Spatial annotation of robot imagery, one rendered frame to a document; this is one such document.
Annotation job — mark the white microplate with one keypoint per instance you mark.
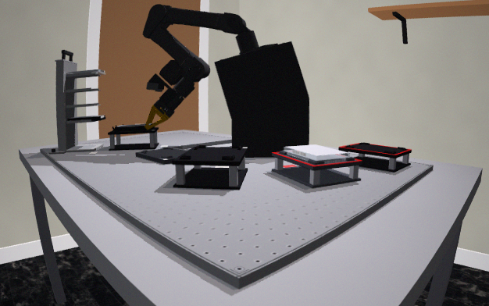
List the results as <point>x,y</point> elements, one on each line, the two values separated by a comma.
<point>317,153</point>

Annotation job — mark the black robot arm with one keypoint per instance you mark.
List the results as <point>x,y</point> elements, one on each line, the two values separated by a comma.
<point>188,63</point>

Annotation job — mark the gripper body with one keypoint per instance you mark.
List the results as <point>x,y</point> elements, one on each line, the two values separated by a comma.
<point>167,108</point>

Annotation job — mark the dark grey shelf rack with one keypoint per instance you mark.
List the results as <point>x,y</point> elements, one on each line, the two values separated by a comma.
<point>66,107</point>

